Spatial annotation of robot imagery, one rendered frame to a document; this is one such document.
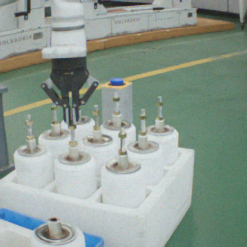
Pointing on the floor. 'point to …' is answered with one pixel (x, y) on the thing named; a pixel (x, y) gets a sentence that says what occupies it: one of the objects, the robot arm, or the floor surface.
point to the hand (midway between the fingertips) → (71, 115)
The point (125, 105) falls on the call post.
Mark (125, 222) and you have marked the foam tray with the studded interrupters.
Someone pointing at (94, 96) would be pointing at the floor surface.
